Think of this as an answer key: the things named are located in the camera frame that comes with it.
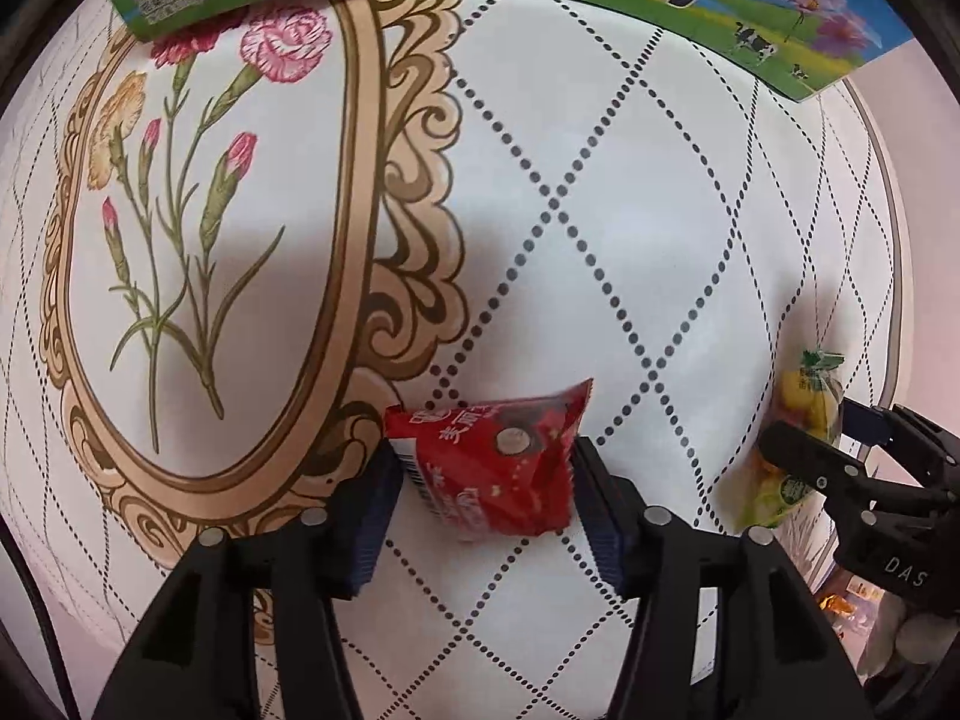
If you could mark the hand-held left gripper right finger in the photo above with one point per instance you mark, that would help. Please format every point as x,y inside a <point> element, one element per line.
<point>600,525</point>

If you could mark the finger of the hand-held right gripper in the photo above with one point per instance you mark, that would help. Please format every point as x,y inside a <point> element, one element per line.
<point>900,431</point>
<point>802,454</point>

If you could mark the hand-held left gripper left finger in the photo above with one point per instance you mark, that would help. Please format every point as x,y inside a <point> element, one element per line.
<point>375,517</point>

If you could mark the yellow green snack packet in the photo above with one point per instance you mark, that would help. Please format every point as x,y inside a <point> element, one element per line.
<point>802,405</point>

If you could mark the bright red snack packet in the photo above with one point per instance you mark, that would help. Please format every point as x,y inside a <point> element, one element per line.
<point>510,495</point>

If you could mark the person's right hand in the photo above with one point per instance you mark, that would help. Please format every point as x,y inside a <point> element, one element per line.
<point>922,637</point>

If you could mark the white floral printed tablecloth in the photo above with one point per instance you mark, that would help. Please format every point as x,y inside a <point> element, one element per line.
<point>637,202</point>

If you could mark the green blue milk carton box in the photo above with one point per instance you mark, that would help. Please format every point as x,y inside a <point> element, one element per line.
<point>750,7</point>

